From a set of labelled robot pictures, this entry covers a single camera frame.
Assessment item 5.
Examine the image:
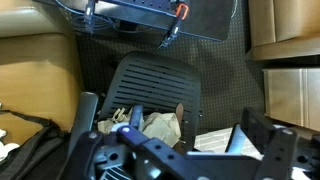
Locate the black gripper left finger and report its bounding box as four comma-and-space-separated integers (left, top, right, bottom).
68, 91, 100, 158

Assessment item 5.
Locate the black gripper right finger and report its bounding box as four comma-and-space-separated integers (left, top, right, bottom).
226, 107, 276, 154

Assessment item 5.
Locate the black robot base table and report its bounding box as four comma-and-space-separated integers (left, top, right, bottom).
35, 0, 235, 41

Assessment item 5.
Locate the brown leather couch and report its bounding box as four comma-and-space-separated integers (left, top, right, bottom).
0, 0, 83, 145

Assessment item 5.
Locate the black backpack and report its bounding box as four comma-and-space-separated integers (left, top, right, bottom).
0, 110, 70, 180

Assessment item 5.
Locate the black slatted office chair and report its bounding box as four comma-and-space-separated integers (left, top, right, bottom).
98, 51, 201, 151

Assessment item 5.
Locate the beige crumpled cloth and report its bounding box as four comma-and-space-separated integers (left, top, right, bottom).
97, 108, 182, 147

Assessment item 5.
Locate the wooden drawer cabinet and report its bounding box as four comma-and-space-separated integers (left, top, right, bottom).
248, 0, 320, 130

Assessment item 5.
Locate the white crumpled cloth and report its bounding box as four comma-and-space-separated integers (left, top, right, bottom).
0, 129, 20, 162

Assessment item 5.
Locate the orange black clamp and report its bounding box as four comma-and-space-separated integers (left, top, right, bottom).
159, 3, 189, 48

